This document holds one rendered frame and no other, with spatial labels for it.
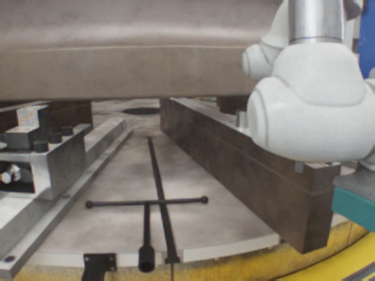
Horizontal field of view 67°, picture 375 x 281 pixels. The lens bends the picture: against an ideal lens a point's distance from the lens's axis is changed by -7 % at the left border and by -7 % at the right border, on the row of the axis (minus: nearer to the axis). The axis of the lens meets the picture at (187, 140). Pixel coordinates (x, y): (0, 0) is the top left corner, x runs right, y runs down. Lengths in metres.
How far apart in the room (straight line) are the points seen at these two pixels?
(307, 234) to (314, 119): 0.83
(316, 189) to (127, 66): 1.05
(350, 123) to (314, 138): 0.07
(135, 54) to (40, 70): 0.51
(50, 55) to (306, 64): 1.38
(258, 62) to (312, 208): 0.64
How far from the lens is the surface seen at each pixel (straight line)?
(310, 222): 1.27
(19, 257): 1.32
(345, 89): 0.55
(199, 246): 1.32
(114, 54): 1.60
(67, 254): 1.37
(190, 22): 1.77
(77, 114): 3.15
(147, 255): 1.21
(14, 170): 1.57
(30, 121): 1.59
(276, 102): 0.52
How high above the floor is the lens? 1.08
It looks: 16 degrees down
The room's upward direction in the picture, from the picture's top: straight up
